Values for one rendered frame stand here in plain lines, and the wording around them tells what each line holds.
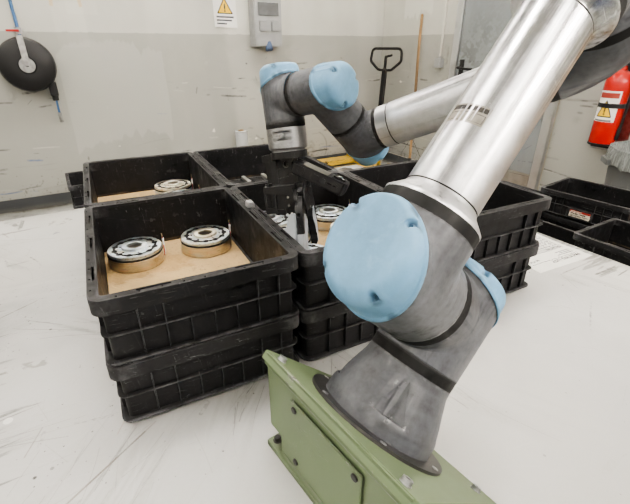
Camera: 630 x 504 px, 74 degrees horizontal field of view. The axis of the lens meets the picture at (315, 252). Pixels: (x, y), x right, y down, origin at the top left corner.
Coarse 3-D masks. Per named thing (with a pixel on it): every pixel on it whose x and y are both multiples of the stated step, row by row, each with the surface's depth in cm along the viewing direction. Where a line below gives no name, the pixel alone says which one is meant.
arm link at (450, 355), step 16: (464, 272) 47; (480, 272) 49; (480, 288) 48; (496, 288) 49; (480, 304) 48; (496, 304) 49; (464, 320) 46; (480, 320) 48; (496, 320) 51; (448, 336) 46; (464, 336) 47; (480, 336) 50; (416, 352) 48; (432, 352) 48; (448, 352) 48; (464, 352) 49; (448, 368) 48; (464, 368) 50
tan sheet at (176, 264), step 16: (176, 240) 93; (176, 256) 86; (224, 256) 86; (240, 256) 86; (112, 272) 80; (144, 272) 80; (160, 272) 80; (176, 272) 80; (192, 272) 80; (112, 288) 75; (128, 288) 75
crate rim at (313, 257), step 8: (344, 176) 104; (352, 176) 103; (248, 184) 97; (256, 184) 98; (264, 184) 98; (360, 184) 98; (368, 184) 97; (240, 192) 92; (376, 192) 93; (256, 208) 83; (264, 216) 79; (272, 224) 75; (280, 232) 72; (288, 240) 69; (296, 248) 66; (304, 248) 66; (320, 248) 66; (304, 256) 65; (312, 256) 65; (320, 256) 66; (304, 264) 66; (312, 264) 66; (320, 264) 67
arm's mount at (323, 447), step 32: (288, 384) 49; (320, 384) 52; (288, 416) 53; (320, 416) 45; (288, 448) 56; (320, 448) 47; (352, 448) 41; (384, 448) 44; (320, 480) 49; (352, 480) 43; (384, 480) 38; (416, 480) 41; (448, 480) 48
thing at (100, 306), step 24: (192, 192) 92; (96, 264) 62; (264, 264) 62; (288, 264) 64; (96, 288) 55; (144, 288) 56; (168, 288) 56; (192, 288) 58; (216, 288) 60; (96, 312) 53; (120, 312) 54
